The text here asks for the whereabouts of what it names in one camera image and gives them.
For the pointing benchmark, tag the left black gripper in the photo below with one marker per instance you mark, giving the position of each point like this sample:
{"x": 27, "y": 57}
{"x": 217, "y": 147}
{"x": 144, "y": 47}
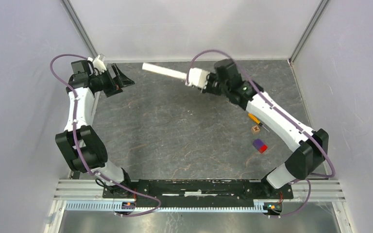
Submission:
{"x": 120, "y": 80}

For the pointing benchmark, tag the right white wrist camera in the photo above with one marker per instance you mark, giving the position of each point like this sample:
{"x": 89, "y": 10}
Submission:
{"x": 197, "y": 77}

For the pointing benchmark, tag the purple and red block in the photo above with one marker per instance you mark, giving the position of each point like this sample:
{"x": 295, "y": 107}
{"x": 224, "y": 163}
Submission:
{"x": 260, "y": 145}

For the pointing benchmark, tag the right aluminium corner post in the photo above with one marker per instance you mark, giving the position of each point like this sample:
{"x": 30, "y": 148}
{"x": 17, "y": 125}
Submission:
{"x": 308, "y": 30}

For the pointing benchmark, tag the white photo frame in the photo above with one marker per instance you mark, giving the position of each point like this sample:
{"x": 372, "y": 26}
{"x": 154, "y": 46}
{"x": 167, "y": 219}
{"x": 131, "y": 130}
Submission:
{"x": 164, "y": 71}

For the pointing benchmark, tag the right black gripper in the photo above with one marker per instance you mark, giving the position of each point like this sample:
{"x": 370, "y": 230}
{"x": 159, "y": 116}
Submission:
{"x": 207, "y": 89}

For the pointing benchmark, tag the wooden letter cube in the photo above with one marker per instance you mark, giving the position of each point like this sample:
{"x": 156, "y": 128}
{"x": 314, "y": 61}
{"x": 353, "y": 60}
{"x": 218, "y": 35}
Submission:
{"x": 255, "y": 130}

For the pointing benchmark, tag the aluminium corner post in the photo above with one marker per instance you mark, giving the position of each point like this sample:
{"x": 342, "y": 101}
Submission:
{"x": 308, "y": 30}
{"x": 72, "y": 14}

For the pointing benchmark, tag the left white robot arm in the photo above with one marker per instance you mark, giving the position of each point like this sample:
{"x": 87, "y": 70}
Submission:
{"x": 79, "y": 144}

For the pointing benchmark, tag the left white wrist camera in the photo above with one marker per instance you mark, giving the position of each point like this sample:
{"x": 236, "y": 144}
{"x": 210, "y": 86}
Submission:
{"x": 98, "y": 63}

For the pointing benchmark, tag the slotted cable duct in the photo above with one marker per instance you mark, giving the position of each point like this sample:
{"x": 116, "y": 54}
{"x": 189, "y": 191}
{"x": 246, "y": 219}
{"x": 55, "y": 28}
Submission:
{"x": 129, "y": 206}

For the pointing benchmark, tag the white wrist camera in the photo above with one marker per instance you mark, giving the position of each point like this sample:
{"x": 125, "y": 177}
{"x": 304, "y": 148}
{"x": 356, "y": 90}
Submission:
{"x": 197, "y": 77}
{"x": 98, "y": 63}

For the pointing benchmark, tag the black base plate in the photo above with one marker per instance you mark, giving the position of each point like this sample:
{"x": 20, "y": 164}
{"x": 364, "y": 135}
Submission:
{"x": 199, "y": 193}

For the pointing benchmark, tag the left aluminium corner post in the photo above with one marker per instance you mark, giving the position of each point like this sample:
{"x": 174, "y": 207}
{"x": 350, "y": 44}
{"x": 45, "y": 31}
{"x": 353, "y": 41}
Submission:
{"x": 72, "y": 14}

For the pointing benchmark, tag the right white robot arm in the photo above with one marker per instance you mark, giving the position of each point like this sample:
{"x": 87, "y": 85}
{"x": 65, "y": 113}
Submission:
{"x": 309, "y": 147}

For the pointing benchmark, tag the orange handled screwdriver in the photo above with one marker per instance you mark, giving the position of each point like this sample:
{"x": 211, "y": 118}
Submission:
{"x": 257, "y": 121}

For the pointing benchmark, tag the aluminium rail front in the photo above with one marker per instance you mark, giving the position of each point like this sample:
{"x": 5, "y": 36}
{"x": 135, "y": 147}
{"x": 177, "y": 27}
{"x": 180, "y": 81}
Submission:
{"x": 321, "y": 191}

